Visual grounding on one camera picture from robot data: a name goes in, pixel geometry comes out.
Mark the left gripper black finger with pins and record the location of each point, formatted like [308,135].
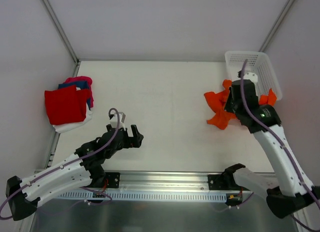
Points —
[126,139]
[137,137]

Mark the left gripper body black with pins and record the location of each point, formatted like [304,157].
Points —
[129,138]

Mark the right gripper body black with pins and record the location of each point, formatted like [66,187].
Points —
[230,106]

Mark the orange t shirt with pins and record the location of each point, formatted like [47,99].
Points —
[217,101]

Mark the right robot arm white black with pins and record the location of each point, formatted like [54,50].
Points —
[293,190]

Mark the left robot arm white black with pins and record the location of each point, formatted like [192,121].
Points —
[82,168]

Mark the white plastic basket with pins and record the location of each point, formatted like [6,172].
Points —
[258,63]

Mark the white folded t shirt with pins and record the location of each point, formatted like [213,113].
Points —
[70,126]

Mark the red folded t shirt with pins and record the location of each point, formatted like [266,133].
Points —
[66,105]

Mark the blue folded t shirt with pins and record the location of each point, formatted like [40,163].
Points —
[79,84]

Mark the pink folded t shirt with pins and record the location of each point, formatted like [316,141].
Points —
[88,81]

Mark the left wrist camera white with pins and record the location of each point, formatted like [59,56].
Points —
[117,119]

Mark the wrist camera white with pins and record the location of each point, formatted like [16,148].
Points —
[117,119]
[248,75]

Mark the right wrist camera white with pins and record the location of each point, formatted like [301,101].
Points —
[248,75]

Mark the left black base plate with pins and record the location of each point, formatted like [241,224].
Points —
[106,180]

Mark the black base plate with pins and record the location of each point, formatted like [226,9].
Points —
[222,182]
[106,180]

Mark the white slotted cable duct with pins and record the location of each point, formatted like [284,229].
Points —
[147,196]

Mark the aluminium mounting rail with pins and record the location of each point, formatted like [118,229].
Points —
[162,180]

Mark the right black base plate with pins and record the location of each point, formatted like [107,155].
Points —
[222,182]

